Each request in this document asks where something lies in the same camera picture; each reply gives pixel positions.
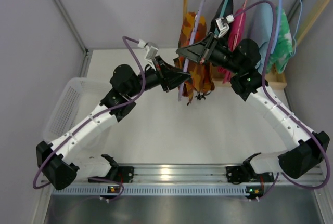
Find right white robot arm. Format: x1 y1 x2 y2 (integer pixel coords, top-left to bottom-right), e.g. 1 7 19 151
176 33 330 179

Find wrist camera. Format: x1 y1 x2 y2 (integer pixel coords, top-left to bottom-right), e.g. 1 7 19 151
215 14 235 38
137 39 158 62

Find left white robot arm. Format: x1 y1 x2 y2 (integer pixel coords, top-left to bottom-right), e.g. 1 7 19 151
36 56 191 190

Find blue plastic hanger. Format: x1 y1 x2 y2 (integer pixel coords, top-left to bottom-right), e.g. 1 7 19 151
260 0 283 58

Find magenta trousers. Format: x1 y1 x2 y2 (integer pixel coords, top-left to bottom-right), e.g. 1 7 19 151
217 13 246 84

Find orange camouflage trousers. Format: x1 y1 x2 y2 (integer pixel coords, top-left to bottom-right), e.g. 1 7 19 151
173 12 215 104

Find black trousers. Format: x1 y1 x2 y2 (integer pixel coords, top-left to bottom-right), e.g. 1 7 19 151
209 0 234 32

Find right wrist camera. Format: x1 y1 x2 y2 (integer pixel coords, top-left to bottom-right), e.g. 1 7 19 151
215 14 235 38

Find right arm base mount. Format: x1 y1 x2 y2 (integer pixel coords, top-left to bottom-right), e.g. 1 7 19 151
226 165 258 184

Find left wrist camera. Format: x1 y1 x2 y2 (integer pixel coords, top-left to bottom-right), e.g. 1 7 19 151
137 39 158 62

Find white plastic basket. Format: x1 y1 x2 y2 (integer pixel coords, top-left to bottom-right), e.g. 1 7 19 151
43 77 111 143

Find green tie-dye garment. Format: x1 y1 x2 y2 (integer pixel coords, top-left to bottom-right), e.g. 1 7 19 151
266 9 293 74

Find light blue wire hanger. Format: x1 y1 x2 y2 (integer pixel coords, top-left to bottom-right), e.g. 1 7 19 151
287 0 303 57

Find wooden clothes rack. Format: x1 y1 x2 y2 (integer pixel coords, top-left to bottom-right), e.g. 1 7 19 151
182 0 333 89

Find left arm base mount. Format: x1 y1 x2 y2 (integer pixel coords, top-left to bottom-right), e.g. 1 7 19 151
88 166 134 183

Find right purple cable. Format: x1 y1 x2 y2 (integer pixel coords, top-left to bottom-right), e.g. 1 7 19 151
226 0 330 204

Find grey slotted cable duct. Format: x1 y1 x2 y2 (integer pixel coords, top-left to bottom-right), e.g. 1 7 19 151
53 184 262 196

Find light blue trousers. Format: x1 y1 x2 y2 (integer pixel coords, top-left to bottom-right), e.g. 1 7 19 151
248 3 273 74

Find lilac plastic hanger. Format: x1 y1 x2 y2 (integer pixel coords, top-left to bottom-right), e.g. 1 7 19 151
177 0 206 102

